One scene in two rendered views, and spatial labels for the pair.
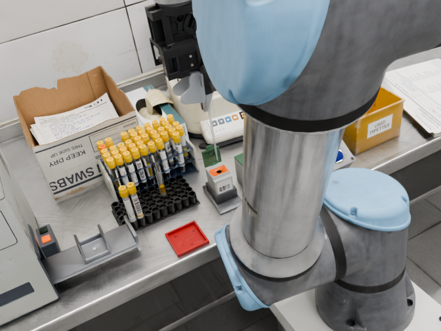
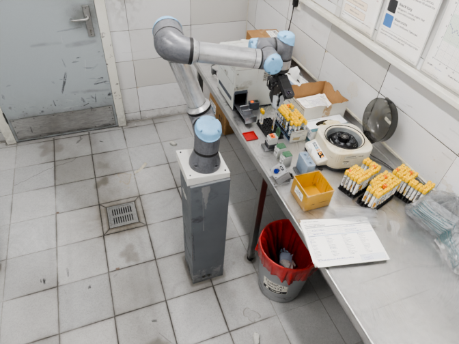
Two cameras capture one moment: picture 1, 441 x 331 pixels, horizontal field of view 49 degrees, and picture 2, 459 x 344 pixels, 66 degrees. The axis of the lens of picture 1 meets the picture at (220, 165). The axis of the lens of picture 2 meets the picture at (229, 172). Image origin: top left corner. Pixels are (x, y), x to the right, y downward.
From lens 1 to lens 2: 1.60 m
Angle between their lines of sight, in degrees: 64
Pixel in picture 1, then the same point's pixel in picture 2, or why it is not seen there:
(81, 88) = (339, 100)
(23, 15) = (352, 61)
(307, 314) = not seen: hidden behind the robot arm
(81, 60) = (354, 95)
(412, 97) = (337, 226)
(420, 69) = (372, 243)
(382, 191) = (205, 126)
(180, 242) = (248, 134)
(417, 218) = not seen: outside the picture
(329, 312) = not seen: hidden behind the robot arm
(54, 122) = (322, 99)
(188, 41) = (274, 80)
